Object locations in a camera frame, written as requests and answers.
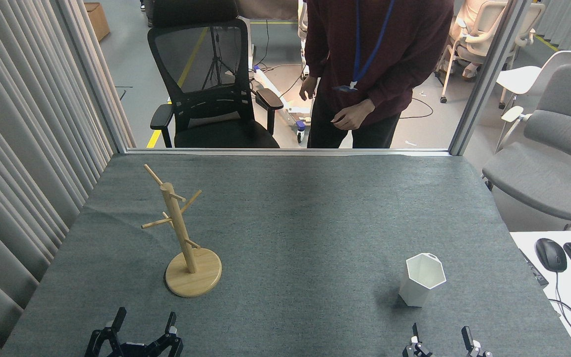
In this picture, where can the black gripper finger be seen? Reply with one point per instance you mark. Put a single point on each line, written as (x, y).
(475, 349)
(416, 347)

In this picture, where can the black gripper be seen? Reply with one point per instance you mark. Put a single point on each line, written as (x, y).
(136, 350)

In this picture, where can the white hexagonal cup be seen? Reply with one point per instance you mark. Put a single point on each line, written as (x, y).
(417, 290)

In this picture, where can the wooden cup rack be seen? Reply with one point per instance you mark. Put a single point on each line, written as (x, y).
(194, 277)

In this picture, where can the person's left hand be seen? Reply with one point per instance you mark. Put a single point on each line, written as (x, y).
(355, 116)

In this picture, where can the person's right hand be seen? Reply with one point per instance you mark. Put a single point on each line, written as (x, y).
(308, 89)

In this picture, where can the flat black device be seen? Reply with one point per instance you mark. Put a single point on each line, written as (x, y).
(533, 267)

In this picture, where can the black computer mouse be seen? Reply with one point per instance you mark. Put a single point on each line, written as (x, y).
(551, 254)

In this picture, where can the dark grey table cloth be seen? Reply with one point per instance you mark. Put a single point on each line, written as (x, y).
(305, 223)

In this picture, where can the grey upholstered chair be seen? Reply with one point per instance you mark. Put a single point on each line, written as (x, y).
(553, 168)

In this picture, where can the beige pleated curtain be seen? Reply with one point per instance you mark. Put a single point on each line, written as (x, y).
(13, 148)

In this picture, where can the black mesh office chair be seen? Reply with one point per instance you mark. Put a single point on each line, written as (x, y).
(226, 129)

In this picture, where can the blue name badge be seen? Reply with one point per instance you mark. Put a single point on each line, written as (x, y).
(345, 88)

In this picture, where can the white plastic chair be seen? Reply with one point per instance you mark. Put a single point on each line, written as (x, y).
(528, 74)

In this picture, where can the black tripod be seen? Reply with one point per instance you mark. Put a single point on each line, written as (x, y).
(215, 64)

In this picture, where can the beige office chair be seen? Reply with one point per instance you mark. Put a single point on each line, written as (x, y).
(488, 29)

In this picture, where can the cardboard box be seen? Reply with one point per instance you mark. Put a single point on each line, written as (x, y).
(98, 20)

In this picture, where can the seated person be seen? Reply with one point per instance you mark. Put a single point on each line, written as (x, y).
(471, 15)

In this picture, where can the silver table rail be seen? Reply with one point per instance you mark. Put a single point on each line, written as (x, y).
(285, 151)

